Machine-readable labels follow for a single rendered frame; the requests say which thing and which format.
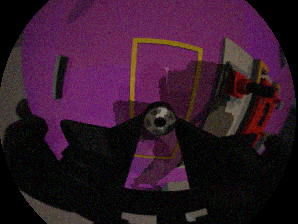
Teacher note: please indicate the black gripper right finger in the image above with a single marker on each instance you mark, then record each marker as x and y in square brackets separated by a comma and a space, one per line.
[203, 152]

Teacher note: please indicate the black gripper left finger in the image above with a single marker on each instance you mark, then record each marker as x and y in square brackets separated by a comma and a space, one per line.
[117, 144]

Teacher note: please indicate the yellow rectangular outline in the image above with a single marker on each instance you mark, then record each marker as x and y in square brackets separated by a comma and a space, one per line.
[133, 67]

